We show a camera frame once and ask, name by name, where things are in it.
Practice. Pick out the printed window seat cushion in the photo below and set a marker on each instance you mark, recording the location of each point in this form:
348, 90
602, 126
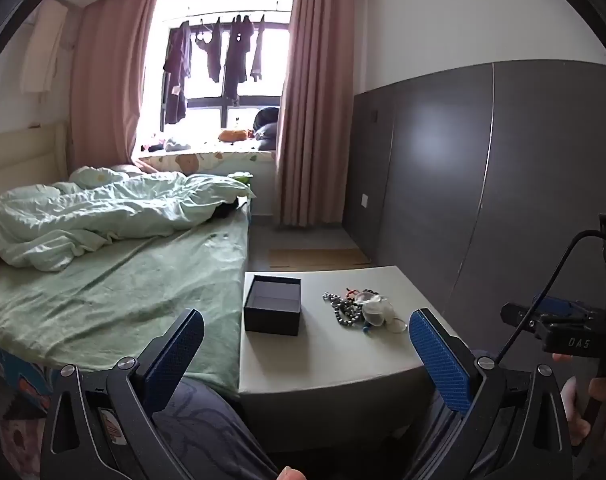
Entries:
203, 160

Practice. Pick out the person's right hand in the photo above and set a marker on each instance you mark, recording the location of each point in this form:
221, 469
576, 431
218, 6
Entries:
605, 392

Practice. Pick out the black jewelry box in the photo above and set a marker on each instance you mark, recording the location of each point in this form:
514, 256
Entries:
273, 305

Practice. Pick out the bed with green sheet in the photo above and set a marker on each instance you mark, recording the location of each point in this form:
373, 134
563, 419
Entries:
108, 300

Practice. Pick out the white plastic bag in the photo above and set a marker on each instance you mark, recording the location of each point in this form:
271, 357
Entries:
378, 310

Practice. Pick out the pinkish pillow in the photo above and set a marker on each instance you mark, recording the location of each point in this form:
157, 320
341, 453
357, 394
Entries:
125, 168

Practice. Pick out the clothes rail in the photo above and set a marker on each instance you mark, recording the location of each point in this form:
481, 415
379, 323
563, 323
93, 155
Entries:
243, 11

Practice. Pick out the white low table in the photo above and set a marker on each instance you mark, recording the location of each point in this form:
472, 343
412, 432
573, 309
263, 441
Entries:
333, 360

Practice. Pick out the long dark hanging garment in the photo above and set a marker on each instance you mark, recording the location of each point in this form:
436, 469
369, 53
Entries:
177, 75

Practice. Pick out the short dark hanging garment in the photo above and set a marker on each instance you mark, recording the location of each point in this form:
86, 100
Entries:
210, 50

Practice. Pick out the narrow dark hanging garment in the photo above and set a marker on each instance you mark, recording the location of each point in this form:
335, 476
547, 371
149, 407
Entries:
258, 55

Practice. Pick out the green plush toy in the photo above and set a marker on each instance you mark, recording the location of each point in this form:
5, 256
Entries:
242, 178

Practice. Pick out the light green quilt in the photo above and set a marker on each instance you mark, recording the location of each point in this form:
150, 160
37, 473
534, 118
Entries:
108, 210

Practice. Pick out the pink curtain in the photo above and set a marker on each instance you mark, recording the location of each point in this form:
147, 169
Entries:
108, 85
313, 110

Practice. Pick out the wide dark hanging garment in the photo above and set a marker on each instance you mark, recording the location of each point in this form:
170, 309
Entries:
238, 60

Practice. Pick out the orange plush toy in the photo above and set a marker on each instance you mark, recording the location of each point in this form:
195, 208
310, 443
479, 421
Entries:
232, 135

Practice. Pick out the person's left hand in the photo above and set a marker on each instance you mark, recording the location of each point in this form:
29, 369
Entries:
290, 474

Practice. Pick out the window with dark frame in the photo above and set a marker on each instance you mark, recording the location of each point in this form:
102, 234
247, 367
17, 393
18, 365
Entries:
208, 105

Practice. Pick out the dark round bag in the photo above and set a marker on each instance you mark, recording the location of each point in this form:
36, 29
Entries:
267, 127

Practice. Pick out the white wall socket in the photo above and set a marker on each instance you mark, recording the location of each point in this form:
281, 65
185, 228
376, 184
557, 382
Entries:
364, 200

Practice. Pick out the clear thin bangle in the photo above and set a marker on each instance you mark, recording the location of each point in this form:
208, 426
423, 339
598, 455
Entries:
397, 325

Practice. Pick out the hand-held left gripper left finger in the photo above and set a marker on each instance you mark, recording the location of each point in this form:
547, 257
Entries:
175, 355

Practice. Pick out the cream padded headboard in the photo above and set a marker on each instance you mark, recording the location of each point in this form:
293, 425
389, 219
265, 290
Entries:
23, 152

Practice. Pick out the dark blue patterned pants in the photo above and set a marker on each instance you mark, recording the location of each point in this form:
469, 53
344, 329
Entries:
208, 430

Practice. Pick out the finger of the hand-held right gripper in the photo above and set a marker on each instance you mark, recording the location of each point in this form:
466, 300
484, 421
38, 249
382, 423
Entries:
520, 314
558, 304

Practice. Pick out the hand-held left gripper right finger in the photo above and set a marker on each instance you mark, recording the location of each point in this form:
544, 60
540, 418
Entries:
440, 355

